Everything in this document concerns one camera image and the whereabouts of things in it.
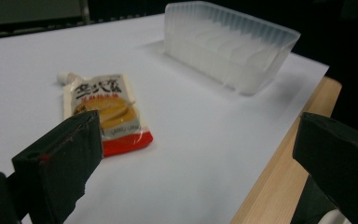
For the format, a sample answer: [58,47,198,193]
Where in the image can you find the white table cover sheet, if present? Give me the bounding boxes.
[0,12,330,224]

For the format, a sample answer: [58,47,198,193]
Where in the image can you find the translucent plastic storage bin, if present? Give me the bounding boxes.
[163,0,302,97]

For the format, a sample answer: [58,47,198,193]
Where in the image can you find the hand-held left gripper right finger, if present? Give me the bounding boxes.
[292,112,358,224]

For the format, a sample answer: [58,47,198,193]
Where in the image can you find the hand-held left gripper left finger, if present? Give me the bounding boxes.
[11,109,104,224]

